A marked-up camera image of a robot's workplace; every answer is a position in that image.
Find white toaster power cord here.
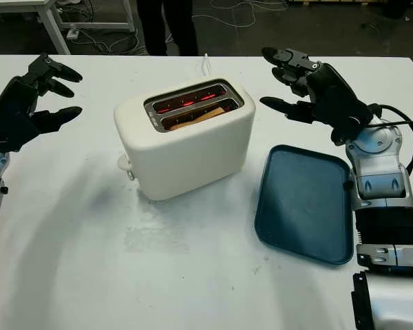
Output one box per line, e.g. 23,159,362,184
200,53,213,80

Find white floor cable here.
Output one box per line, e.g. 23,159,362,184
192,0,286,29

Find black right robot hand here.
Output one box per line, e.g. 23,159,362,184
260,47,375,134

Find toast slice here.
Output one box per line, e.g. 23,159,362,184
169,105,226,131

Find dark blue plastic tray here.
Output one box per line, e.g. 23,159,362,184
253,144,354,266

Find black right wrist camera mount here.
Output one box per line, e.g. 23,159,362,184
331,125,361,147

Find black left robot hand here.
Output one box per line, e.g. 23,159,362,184
0,54,83,134

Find white metal table frame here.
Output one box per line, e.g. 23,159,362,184
0,0,136,56

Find black floor object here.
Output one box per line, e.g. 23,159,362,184
381,0,405,20

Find cream two-slot toaster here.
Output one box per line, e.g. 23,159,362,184
113,78,256,202

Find thin grey floor cables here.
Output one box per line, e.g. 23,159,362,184
77,29,140,56

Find person in black trousers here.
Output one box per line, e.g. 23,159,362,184
136,0,200,56

